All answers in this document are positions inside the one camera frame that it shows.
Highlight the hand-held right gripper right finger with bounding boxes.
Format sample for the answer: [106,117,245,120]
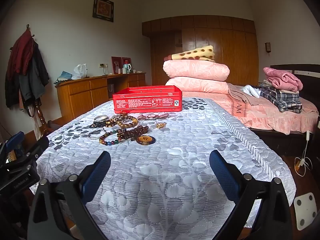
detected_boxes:
[209,150,293,240]

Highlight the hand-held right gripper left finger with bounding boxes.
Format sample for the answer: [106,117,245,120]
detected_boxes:
[27,151,112,240]

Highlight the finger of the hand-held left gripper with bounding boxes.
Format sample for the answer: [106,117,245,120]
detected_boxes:
[5,131,26,153]
[24,137,50,161]

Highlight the brown bead bracelet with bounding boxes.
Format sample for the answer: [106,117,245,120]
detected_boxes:
[114,114,138,128]

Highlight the red tin box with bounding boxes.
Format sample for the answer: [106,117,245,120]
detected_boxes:
[112,85,183,114]

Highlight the wooden coat rack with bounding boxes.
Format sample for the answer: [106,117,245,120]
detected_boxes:
[25,24,54,137]

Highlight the thin silver hoop bangle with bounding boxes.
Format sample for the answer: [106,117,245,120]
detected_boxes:
[88,128,107,139]

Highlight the white grey quilted bedspread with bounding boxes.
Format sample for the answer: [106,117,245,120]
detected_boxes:
[30,97,297,240]

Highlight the dark hanging jacket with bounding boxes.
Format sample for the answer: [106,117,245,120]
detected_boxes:
[5,40,50,109]

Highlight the wooden sideboard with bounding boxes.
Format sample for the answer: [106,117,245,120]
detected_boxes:
[55,72,147,123]

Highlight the pink bedsheet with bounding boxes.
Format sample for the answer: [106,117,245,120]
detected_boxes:
[182,85,319,134]

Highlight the blue cloth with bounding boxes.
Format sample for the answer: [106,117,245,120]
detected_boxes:
[54,71,73,85]

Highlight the taupe towel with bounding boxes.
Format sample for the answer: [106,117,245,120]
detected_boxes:
[228,84,260,117]

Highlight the red hanging garment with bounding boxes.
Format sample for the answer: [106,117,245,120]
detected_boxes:
[6,29,35,80]

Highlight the white bathroom scale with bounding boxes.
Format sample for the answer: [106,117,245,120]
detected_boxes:
[294,192,319,230]

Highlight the white plastic bag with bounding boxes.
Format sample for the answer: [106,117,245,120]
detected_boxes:
[72,64,88,78]

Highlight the white cloth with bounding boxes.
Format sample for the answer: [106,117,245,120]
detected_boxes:
[244,85,260,97]

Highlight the pink folded quilt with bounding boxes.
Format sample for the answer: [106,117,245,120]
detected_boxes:
[165,77,229,94]
[163,60,230,82]

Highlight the plaid folded clothes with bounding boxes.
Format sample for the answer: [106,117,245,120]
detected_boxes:
[259,81,302,113]

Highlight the pink folded garment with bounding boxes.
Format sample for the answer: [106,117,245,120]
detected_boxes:
[263,67,303,92]

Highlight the yellow spotted blanket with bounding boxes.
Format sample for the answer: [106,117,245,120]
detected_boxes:
[164,45,216,62]

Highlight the dark wooden headboard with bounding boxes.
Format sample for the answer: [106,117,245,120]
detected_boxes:
[270,64,320,94]

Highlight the wooden wardrobe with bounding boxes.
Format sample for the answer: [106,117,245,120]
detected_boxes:
[142,15,259,87]

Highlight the multicolour bead bracelet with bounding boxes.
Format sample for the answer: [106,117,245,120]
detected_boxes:
[99,129,125,146]

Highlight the dark bead bracelet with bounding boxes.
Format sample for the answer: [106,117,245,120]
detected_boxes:
[87,121,115,129]

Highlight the bead necklace with round pendant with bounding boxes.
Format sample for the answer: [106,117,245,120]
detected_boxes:
[116,126,156,146]

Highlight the white charger cable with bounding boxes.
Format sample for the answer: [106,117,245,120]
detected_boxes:
[294,130,313,177]

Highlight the framed wall picture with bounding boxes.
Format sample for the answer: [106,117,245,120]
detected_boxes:
[92,0,114,22]

